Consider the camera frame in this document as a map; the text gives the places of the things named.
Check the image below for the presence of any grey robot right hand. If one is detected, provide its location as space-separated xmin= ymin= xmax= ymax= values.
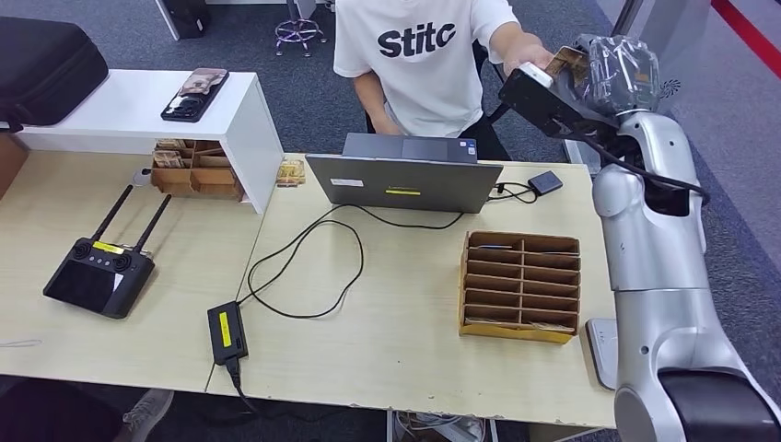
xmin=564 ymin=34 xmax=661 ymax=118

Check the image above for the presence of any black carrying case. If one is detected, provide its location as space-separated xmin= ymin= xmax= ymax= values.
xmin=0 ymin=16 xmax=111 ymax=134

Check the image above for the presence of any black remote controller with antennas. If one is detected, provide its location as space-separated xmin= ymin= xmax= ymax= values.
xmin=42 ymin=184 xmax=173 ymax=320

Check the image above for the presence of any small wooden compartment box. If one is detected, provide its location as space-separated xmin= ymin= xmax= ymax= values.
xmin=149 ymin=138 xmax=247 ymax=203

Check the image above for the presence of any black external drive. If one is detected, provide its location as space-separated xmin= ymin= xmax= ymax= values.
xmin=527 ymin=170 xmax=564 ymax=196

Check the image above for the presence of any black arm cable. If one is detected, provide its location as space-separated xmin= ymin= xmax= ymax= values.
xmin=564 ymin=124 xmax=712 ymax=205

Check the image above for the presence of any black drive cable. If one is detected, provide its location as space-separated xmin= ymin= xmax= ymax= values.
xmin=486 ymin=181 xmax=540 ymax=205

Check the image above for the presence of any person's left hand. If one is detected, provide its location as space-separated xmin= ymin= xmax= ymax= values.
xmin=503 ymin=43 xmax=555 ymax=77

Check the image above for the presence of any person's leg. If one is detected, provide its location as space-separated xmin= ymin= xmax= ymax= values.
xmin=0 ymin=378 xmax=126 ymax=442

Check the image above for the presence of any chrome stool base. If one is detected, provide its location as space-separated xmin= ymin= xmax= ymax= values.
xmin=274 ymin=0 xmax=330 ymax=57

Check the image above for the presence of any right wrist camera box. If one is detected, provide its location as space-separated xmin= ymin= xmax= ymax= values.
xmin=498 ymin=61 xmax=612 ymax=138

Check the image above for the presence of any white desk shelf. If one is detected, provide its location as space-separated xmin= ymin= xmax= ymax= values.
xmin=12 ymin=68 xmax=286 ymax=215

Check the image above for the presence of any black mains cable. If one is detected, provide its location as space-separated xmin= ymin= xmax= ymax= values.
xmin=224 ymin=356 xmax=261 ymax=414

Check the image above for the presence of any red barrier belt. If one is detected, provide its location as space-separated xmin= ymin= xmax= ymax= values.
xmin=710 ymin=0 xmax=781 ymax=63

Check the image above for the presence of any grey shoe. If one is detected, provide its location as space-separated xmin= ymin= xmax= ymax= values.
xmin=119 ymin=389 xmax=175 ymax=442

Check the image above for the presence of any grey laptop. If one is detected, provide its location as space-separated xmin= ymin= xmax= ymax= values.
xmin=305 ymin=133 xmax=505 ymax=215

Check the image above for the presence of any grey kiosk stand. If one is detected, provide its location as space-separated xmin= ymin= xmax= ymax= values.
xmin=564 ymin=0 xmax=712 ymax=178

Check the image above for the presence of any white cable bundle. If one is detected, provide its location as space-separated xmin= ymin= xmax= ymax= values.
xmin=390 ymin=413 xmax=489 ymax=442

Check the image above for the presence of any black cabinet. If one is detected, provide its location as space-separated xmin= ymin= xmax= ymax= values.
xmin=153 ymin=0 xmax=212 ymax=41

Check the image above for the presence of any black power adapter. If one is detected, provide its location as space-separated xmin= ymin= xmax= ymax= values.
xmin=205 ymin=300 xmax=250 ymax=367

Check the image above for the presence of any grey card reader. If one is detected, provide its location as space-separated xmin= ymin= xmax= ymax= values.
xmin=584 ymin=317 xmax=619 ymax=391

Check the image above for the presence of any stack of patterned cards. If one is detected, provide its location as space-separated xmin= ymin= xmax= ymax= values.
xmin=275 ymin=158 xmax=307 ymax=188

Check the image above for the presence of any black laptop power cable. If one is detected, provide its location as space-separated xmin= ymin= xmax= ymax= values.
xmin=236 ymin=204 xmax=466 ymax=320

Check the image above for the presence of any chrome stanchion post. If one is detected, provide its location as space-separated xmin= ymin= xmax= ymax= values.
xmin=610 ymin=0 xmax=643 ymax=38

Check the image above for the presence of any black smartphone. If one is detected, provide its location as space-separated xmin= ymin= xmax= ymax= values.
xmin=159 ymin=66 xmax=231 ymax=124

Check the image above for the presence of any wooden slotted card organizer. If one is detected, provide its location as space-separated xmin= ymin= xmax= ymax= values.
xmin=459 ymin=230 xmax=582 ymax=346

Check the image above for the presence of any person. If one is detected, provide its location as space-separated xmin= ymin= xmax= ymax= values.
xmin=332 ymin=0 xmax=556 ymax=161

